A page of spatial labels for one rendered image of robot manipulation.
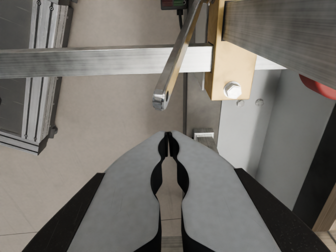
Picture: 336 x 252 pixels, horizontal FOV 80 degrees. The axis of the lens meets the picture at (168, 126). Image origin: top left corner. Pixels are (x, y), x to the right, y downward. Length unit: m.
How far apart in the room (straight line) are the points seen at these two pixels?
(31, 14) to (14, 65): 0.73
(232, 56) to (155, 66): 0.09
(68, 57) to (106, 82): 0.93
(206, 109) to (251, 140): 0.22
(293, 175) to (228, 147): 0.18
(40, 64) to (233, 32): 0.22
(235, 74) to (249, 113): 0.34
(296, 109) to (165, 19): 0.78
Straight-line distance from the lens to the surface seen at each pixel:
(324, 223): 0.48
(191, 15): 0.18
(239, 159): 0.67
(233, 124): 0.59
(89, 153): 1.48
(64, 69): 0.28
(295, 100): 0.53
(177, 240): 0.33
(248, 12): 0.18
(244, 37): 0.18
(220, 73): 0.26
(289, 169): 0.56
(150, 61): 0.26
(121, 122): 1.29
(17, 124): 1.27
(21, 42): 1.08
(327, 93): 0.28
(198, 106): 0.45
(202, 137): 0.45
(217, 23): 0.25
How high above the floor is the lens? 1.11
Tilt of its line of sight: 61 degrees down
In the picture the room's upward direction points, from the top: 178 degrees clockwise
